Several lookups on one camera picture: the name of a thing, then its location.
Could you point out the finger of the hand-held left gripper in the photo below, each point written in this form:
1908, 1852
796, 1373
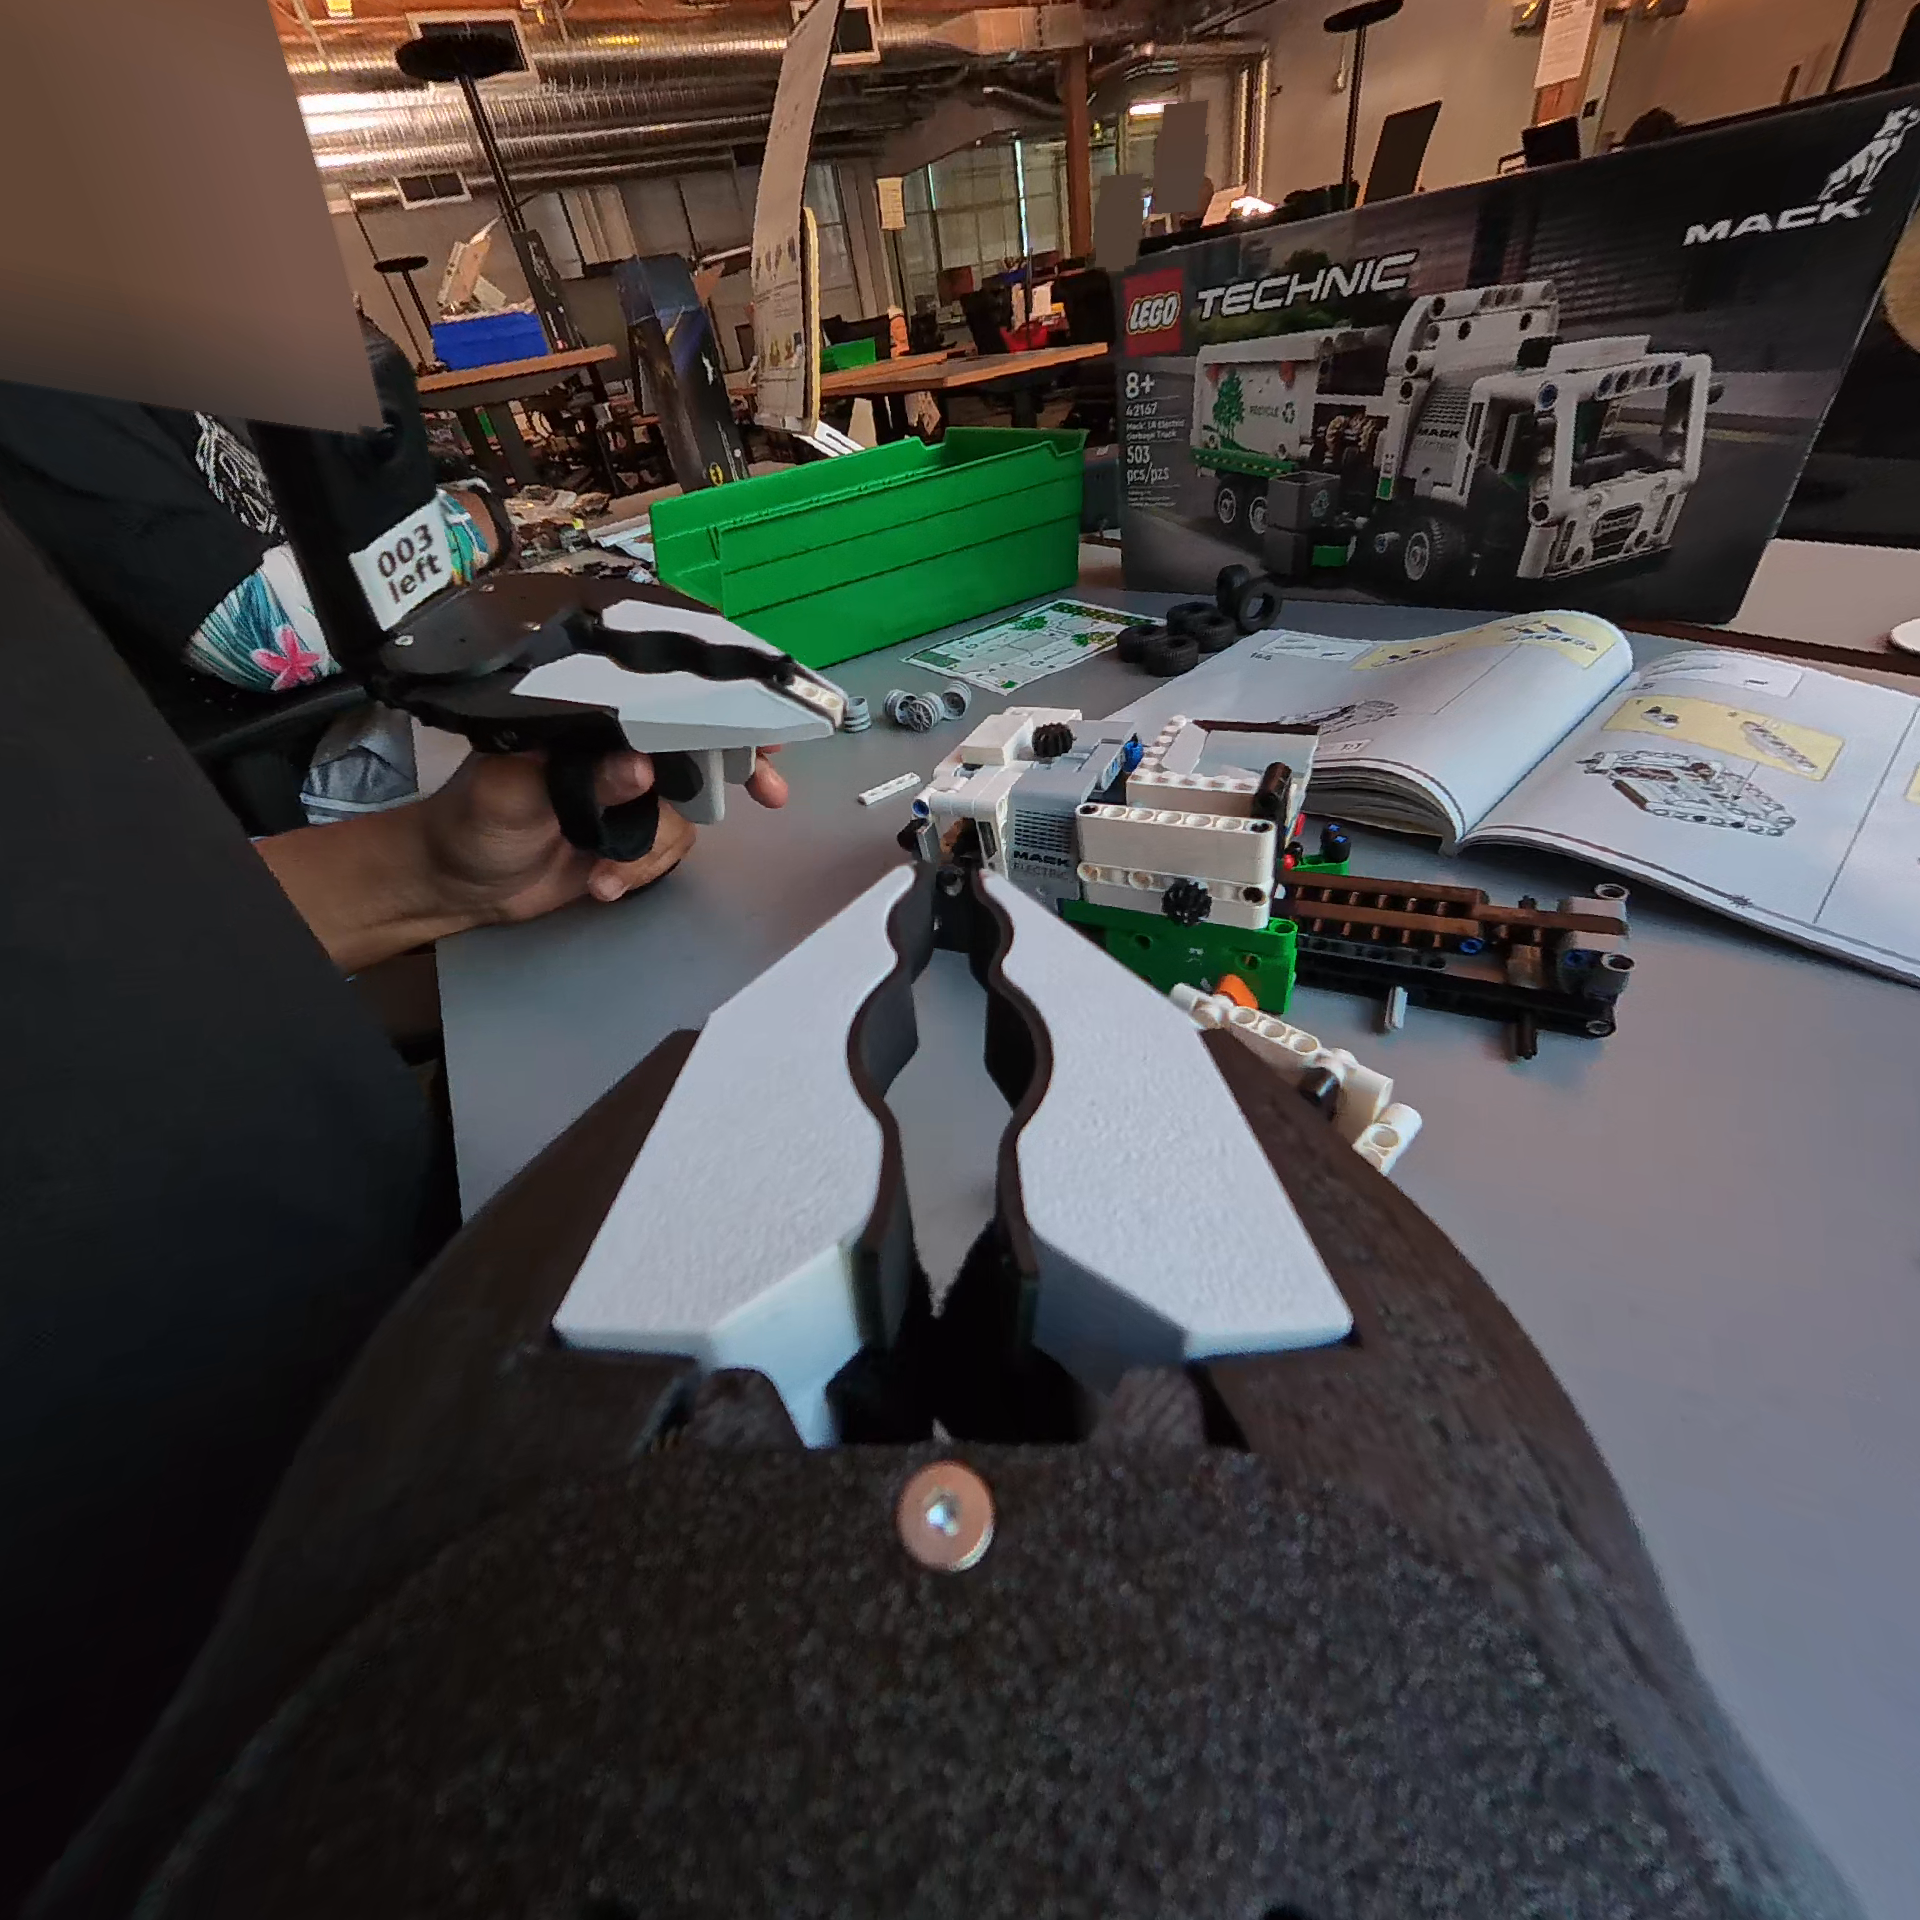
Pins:
675, 715
722, 639

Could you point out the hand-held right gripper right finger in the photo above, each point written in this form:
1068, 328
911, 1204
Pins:
1171, 1200

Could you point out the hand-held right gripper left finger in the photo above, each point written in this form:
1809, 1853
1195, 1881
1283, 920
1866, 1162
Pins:
722, 1200

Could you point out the partly built lego truck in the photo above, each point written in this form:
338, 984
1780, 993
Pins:
1155, 839

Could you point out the white lego panel subassembly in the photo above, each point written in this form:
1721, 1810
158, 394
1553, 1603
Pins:
1276, 1042

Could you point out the dark printed lego box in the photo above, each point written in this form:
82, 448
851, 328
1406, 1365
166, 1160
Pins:
1501, 375

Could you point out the person's left hand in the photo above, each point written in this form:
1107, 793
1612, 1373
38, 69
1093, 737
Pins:
494, 839

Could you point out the green plastic bin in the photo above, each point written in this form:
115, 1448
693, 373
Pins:
886, 524

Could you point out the tall dark printed box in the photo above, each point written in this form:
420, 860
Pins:
683, 375

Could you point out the green sticker sheet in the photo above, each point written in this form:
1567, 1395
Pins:
1021, 644

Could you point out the wooden work table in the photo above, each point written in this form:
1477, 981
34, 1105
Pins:
974, 363
518, 363

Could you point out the blue storage crate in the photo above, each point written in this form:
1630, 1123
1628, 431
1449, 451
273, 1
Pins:
489, 331

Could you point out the black floor lamp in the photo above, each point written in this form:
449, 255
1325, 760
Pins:
459, 58

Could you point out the open instruction booklet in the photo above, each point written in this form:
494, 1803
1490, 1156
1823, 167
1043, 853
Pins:
1575, 749

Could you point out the black monitor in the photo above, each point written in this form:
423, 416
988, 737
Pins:
1397, 149

